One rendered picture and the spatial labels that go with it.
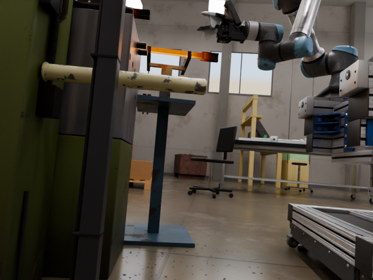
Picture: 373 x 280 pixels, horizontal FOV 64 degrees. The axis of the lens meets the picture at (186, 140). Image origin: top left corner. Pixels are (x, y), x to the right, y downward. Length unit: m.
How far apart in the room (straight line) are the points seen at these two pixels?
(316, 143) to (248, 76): 8.26
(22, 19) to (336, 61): 1.37
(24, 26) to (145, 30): 9.63
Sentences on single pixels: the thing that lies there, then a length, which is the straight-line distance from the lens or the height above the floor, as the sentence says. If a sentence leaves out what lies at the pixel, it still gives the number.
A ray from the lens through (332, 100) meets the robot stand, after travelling 1.61.
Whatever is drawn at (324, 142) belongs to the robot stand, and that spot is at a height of 0.55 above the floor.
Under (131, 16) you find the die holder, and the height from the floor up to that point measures 0.90.
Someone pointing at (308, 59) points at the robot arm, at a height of 0.99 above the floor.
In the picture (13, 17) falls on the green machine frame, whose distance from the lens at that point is 0.90.
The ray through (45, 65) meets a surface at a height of 0.63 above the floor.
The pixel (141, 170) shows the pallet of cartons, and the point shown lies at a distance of 4.25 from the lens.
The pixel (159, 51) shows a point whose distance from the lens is 1.62.
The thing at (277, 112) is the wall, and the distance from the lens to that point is 9.63.
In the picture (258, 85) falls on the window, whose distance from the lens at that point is 9.68.
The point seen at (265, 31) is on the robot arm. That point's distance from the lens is 1.33.
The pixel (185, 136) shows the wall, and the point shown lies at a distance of 9.32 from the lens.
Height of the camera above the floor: 0.40
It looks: 5 degrees up
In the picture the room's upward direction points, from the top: 4 degrees clockwise
